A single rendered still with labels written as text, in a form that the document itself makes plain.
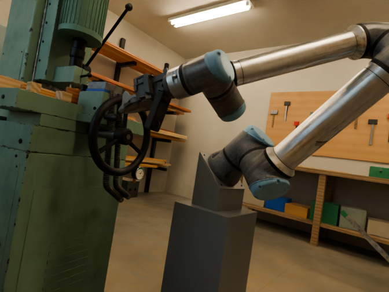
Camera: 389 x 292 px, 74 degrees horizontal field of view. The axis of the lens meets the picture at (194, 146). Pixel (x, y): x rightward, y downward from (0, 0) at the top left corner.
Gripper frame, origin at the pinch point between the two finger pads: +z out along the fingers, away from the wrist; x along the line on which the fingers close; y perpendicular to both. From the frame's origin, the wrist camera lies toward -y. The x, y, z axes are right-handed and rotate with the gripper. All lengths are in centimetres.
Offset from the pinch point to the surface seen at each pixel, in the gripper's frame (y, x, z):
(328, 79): 103, -328, -79
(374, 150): -5, -318, -105
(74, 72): 27.0, -5.0, 27.6
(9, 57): 43, 3, 60
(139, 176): -16.5, -34.0, 24.6
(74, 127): 1.6, -0.9, 24.6
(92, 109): 7.0, -3.1, 17.1
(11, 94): 8.6, 19.9, 25.2
